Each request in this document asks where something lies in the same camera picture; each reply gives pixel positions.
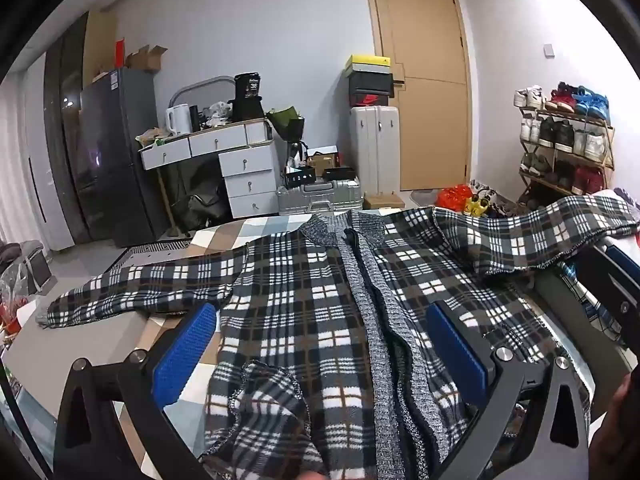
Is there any grey door mat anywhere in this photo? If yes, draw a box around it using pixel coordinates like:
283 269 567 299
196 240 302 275
409 188 451 206

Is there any white curtain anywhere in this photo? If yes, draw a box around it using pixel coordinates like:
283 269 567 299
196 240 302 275
0 57 76 253

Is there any wooden door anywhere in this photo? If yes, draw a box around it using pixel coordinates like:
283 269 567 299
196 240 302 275
362 0 473 193

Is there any black small box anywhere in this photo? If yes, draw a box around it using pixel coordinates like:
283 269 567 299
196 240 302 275
284 167 317 189
322 167 359 184

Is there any checked tablecloth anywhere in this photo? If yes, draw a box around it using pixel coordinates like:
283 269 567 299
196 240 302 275
112 212 321 480

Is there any black backpack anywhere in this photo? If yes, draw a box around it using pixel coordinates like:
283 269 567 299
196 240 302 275
171 160 231 232

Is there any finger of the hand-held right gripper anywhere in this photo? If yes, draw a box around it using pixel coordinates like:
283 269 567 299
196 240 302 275
575 246 640 356

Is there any blue checked cloth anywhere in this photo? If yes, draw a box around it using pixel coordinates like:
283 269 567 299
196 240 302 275
559 260 624 347

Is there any grey arched frame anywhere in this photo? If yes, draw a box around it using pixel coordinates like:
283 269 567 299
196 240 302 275
169 75 236 112

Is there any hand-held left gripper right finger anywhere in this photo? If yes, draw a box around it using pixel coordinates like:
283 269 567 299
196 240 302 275
425 301 591 480

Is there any plaid fleece jacket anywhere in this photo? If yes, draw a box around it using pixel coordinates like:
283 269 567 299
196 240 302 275
35 195 640 480

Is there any person's right hand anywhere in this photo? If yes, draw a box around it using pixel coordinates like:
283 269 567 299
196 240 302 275
590 374 640 480

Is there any dark glass door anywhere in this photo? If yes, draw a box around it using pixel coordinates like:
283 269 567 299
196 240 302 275
44 24 92 242

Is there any orange plastic bag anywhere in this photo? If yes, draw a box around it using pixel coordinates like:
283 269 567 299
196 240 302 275
437 184 474 210

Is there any black refrigerator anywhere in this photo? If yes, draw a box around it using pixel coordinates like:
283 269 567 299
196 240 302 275
79 66 168 249

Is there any flat cardboard box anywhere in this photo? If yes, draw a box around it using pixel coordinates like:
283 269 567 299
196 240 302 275
362 192 406 210

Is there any brown small box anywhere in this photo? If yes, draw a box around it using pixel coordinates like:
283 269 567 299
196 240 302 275
305 152 341 177

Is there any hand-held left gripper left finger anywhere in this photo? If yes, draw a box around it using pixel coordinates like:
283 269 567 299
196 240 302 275
52 302 218 480

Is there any tall brown cardboard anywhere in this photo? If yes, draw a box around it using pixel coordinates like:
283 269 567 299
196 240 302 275
82 9 119 87

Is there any patterned rug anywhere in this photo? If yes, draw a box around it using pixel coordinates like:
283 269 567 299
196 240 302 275
111 239 194 272

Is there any yellow shoe box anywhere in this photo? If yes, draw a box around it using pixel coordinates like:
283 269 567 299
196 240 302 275
346 54 394 75

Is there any silver suitcase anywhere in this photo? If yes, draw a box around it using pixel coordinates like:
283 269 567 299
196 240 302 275
276 179 364 217

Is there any white desk with drawers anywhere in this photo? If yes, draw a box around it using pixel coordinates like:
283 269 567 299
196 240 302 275
139 117 282 219

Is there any black red shoe box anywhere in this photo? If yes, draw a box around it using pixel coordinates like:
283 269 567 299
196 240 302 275
349 91 396 109

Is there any open cardboard box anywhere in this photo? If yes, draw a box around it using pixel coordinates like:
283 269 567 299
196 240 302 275
125 44 169 74

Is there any white suitcase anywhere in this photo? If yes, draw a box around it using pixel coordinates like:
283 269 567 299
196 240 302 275
349 105 402 197

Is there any green black wrapped bouquet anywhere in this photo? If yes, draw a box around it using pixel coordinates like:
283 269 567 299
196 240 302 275
264 107 306 144

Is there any white electric kettle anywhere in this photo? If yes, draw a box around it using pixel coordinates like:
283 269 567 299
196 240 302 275
165 104 194 137

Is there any black tall bag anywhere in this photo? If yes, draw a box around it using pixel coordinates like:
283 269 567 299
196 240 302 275
233 73 265 121

